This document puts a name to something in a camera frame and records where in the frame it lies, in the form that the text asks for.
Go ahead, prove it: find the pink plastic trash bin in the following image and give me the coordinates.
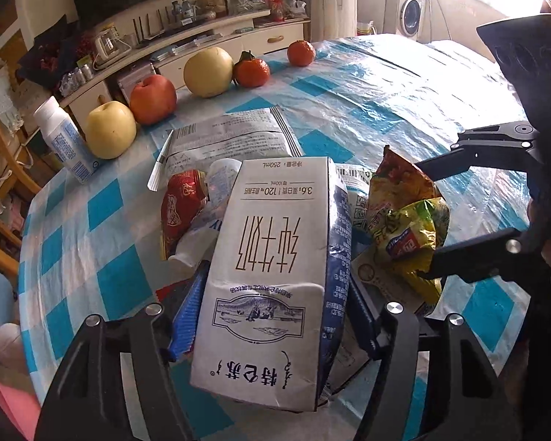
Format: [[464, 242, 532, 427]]
[[0, 382, 40, 441]]

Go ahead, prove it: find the yellow red snack bag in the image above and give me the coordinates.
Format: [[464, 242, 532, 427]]
[[352, 146, 450, 316]]

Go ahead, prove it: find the white blue milk carton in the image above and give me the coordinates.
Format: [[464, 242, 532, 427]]
[[191, 156, 352, 412]]

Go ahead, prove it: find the red wrapper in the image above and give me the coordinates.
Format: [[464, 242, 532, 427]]
[[160, 169, 208, 260]]

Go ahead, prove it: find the white printed foil packet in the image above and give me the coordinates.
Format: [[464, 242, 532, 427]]
[[147, 105, 303, 192]]

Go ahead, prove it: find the white washing machine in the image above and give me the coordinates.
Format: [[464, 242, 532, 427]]
[[397, 0, 426, 41]]

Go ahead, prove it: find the blue white checkered tablecloth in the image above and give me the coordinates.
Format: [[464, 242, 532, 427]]
[[18, 35, 530, 440]]

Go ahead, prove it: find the small orange tangerine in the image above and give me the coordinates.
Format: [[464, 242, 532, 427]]
[[287, 40, 316, 67]]

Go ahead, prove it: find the wooden chair with cloth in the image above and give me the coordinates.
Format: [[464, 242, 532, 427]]
[[0, 67, 42, 201]]

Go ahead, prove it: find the white blue plastic bottle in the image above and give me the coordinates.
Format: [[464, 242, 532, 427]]
[[33, 97, 101, 183]]

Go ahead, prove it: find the small yellow pear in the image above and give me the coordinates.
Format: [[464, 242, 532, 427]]
[[84, 101, 137, 160]]

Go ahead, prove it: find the orange tangerine with leaf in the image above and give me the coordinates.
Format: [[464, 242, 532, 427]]
[[233, 51, 270, 89]]

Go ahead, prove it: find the red apple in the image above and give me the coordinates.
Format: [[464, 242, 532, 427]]
[[129, 75, 177, 125]]

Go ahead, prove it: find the large yellow pear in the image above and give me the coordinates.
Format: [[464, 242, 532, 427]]
[[183, 47, 234, 98]]

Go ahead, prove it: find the dark flower bouquet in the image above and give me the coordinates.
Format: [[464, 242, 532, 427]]
[[15, 15, 93, 92]]

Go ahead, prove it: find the electric kettle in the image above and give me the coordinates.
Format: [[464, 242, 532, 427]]
[[93, 24, 132, 69]]

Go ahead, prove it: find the cream TV cabinet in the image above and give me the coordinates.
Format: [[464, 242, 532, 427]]
[[60, 10, 309, 123]]

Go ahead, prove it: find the wifi router with antennas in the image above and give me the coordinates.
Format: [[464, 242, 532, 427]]
[[132, 6, 199, 47]]

